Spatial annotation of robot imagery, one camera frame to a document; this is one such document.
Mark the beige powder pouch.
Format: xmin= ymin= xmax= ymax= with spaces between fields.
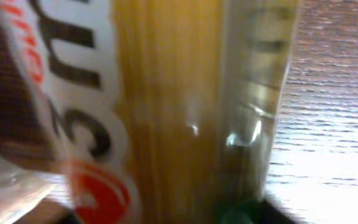
xmin=0 ymin=155 xmax=65 ymax=223

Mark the San Remo spaghetti packet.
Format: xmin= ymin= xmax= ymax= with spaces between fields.
xmin=0 ymin=0 xmax=301 ymax=223

